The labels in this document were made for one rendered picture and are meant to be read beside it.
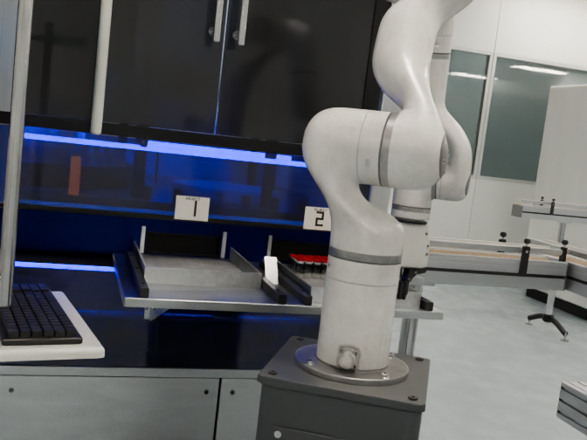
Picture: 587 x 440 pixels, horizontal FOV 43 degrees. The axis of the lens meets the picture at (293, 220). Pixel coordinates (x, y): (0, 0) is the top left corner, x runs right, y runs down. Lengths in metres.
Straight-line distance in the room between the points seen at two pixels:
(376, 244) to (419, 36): 0.36
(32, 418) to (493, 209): 6.16
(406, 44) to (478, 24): 6.23
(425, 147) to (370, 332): 0.30
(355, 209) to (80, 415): 1.07
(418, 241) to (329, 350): 0.48
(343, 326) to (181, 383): 0.87
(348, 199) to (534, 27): 6.70
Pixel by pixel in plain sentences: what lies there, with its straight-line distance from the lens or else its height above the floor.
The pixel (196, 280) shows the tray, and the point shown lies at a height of 0.89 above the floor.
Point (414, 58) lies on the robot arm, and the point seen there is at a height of 1.37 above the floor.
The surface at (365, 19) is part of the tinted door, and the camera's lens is 2.01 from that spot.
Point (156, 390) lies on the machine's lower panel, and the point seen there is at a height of 0.54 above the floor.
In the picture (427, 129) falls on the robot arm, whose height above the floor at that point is 1.26.
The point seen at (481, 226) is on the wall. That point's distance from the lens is 7.58.
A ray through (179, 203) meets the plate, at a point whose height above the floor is 1.03.
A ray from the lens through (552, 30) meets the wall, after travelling 7.91.
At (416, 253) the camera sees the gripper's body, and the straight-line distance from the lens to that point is 1.62.
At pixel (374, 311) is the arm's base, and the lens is 1.18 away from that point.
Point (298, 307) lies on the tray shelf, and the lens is 1.56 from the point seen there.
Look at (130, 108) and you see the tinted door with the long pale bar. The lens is 1.86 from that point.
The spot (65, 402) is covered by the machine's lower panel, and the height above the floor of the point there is 0.51.
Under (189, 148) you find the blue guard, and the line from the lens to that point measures 1.87.
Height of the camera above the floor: 1.23
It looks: 6 degrees down
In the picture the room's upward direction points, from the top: 7 degrees clockwise
